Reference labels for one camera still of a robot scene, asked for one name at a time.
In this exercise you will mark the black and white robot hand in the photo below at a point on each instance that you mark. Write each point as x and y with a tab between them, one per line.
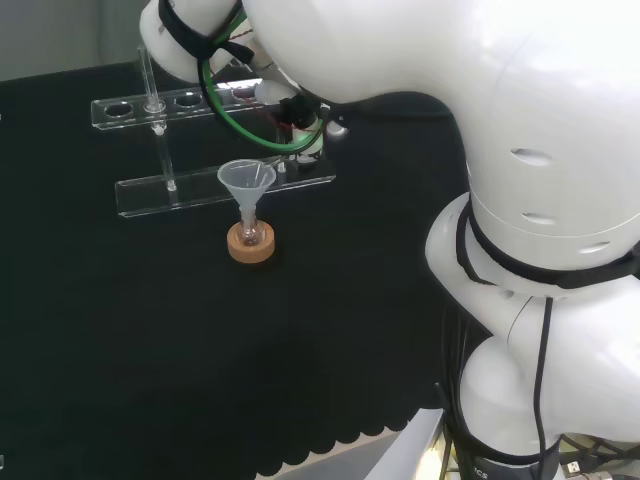
300	112

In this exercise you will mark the small silver plug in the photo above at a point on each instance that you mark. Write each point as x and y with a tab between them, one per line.
573	467

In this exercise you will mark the black bench cloth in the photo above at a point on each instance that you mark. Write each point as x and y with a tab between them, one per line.
150	325

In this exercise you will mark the clear acrylic funnel stand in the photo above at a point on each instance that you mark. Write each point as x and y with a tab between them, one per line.
200	190

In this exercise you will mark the small round-bottom glass flask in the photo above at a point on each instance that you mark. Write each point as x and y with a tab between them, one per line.
249	235

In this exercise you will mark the clear plastic funnel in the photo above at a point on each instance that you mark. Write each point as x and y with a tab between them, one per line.
246	181

